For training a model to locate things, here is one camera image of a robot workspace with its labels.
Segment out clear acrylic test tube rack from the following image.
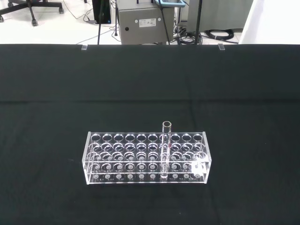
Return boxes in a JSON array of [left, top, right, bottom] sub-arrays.
[[82, 131, 212, 186]]

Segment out black bench cloth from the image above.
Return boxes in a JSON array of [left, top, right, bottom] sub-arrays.
[[0, 44, 300, 225]]

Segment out grey metal cabinet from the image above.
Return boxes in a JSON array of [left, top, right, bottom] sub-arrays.
[[118, 0, 175, 45]]

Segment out black tripod leg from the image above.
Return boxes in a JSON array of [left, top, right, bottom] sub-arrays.
[[97, 0, 105, 45]]

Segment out black tripod pole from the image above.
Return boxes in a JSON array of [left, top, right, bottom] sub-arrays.
[[194, 0, 203, 45]]

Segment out blue tray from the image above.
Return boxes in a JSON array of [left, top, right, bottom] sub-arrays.
[[156, 0, 186, 8]]

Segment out black computer tower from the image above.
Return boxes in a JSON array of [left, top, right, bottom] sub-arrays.
[[91, 0, 112, 25]]

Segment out white sheet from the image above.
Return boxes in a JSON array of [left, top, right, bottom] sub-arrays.
[[238, 0, 300, 45]]

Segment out black office chair base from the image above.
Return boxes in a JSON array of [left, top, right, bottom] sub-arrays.
[[0, 0, 65, 26]]

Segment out tangled black cables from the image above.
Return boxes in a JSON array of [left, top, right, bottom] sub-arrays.
[[172, 25, 202, 45]]

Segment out coiled black cable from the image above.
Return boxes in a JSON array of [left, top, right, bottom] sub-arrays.
[[204, 29, 239, 44]]

